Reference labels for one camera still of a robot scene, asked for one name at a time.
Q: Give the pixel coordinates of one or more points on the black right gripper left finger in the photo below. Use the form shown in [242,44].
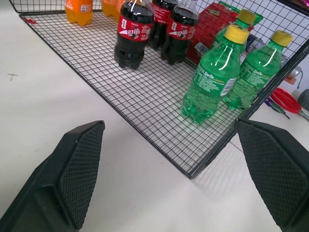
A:
[72,169]

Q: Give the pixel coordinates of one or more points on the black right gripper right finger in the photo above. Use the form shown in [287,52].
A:
[272,166]

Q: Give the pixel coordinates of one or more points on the purple and green pen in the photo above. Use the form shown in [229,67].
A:
[277,108]

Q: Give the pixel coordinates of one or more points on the red round plastic object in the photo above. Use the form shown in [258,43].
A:
[286,100]

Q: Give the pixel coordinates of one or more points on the grey ribbed round object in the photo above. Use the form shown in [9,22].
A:
[304,99]

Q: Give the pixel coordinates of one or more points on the green Sprite bottle yellow cap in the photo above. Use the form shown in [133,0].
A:
[241,24]
[212,75]
[256,72]

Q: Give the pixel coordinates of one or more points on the dark cola bottle red label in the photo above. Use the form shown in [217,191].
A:
[178,33]
[132,36]
[160,19]

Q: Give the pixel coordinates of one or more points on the red snack bag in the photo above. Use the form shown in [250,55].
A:
[212,26]

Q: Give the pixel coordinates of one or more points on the small red fragment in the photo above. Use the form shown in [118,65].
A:
[31,20]

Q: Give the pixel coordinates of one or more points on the orange soda bottle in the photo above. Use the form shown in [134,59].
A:
[111,7]
[78,10]

